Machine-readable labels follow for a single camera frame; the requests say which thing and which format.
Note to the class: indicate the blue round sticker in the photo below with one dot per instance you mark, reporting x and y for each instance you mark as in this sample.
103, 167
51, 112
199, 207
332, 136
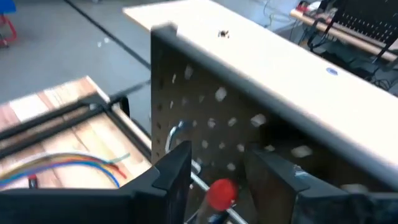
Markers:
332, 71

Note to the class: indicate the black metal pegboard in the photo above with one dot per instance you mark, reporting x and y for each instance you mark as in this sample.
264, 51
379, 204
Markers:
242, 102

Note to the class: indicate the light wooden desk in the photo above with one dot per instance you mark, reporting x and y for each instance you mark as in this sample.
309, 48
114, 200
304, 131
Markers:
280, 62

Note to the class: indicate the black aluminium table frame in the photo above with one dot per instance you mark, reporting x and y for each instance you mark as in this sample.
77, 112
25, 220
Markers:
62, 115

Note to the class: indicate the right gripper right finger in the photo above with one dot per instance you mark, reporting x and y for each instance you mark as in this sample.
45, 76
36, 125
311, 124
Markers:
311, 208

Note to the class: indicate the black red-tipped screwdriver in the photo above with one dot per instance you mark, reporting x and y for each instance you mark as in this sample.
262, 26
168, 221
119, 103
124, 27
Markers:
32, 182
222, 194

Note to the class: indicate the blue red stool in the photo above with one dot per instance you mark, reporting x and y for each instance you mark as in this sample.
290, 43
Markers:
7, 18

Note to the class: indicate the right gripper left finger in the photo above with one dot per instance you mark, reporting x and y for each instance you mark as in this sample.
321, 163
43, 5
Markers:
93, 208

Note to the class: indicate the black background pegboard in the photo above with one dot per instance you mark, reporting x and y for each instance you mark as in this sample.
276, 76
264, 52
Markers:
367, 18

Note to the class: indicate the small dark desk object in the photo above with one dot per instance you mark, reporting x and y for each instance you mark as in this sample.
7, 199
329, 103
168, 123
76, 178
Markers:
223, 33

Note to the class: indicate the wooden workbench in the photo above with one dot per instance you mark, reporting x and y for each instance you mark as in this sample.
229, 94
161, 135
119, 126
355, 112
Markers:
342, 35

